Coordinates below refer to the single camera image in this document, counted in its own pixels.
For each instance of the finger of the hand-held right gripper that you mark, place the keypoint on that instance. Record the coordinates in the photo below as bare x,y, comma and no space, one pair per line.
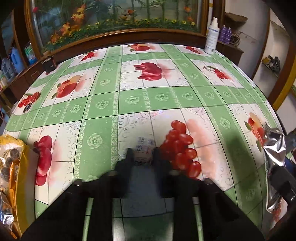
291,146
285,183

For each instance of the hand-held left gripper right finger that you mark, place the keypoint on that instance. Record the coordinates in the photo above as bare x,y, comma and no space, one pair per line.
161,178

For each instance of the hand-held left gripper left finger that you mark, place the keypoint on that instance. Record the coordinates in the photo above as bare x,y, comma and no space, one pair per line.
126,176

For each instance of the large silver foil snack packet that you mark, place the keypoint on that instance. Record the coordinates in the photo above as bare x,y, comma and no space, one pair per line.
274,143

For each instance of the small white printed snack packet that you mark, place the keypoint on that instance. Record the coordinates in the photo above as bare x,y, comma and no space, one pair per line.
144,150

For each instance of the yellow tray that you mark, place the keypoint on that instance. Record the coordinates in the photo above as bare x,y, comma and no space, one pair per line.
23,180

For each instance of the clear packet of dark snacks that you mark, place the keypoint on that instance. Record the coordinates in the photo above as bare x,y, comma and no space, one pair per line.
9,162

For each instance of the fruit print green tablecloth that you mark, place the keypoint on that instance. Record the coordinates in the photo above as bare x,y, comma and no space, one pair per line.
148,104

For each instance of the purple bottle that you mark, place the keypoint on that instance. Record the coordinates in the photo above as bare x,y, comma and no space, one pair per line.
223,34
228,36

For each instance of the small dark box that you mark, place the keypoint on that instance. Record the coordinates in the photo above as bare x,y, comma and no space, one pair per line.
49,66

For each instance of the white spray bottle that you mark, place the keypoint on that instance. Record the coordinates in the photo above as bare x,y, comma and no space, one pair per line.
211,37

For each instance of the green plastic bottle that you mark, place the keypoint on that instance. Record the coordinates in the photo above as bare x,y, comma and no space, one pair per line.
30,54

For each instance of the fish tank with plants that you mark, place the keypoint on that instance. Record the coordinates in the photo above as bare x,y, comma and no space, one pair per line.
115,18

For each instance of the blue plastic jug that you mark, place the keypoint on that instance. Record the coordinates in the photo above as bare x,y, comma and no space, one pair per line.
16,60

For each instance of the grey-blue plastic jug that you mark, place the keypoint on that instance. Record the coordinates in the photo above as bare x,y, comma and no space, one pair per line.
7,69

